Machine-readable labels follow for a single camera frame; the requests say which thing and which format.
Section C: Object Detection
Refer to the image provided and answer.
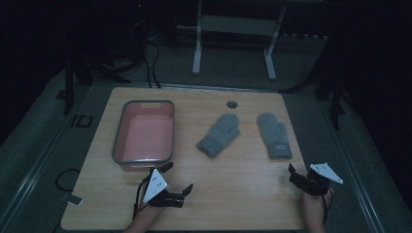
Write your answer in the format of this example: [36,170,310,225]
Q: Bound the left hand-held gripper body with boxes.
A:
[143,168,185,209]

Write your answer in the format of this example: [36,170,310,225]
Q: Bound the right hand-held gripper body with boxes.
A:
[297,162,344,197]

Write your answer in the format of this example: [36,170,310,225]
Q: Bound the person's right hand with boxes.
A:
[302,188,334,233]

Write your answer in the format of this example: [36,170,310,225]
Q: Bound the person's left hand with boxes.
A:
[123,203,163,233]

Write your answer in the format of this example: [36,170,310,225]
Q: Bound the pink basin with grey rim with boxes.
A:
[112,99,176,173]

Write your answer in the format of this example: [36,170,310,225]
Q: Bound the grey mitten with label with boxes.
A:
[257,112,293,161]

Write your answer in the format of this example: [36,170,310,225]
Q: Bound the plain grey mitten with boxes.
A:
[196,113,242,160]

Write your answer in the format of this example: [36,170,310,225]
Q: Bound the black tripod stand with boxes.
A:
[55,45,130,117]
[314,42,347,131]

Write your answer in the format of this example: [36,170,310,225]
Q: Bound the grey tape strip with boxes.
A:
[65,192,84,207]

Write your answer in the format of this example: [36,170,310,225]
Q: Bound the white metal stand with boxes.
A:
[176,0,325,82]

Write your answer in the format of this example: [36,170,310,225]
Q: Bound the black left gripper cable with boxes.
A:
[132,175,154,220]

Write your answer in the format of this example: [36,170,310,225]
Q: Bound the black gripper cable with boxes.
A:
[132,175,154,220]
[320,187,334,225]

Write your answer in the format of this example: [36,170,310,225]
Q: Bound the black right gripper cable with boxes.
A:
[320,187,334,225]

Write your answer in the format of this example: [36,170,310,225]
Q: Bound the black hanging cables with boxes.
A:
[141,41,162,89]

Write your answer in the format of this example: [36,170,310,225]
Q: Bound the black cable loop on floor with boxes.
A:
[54,167,82,193]

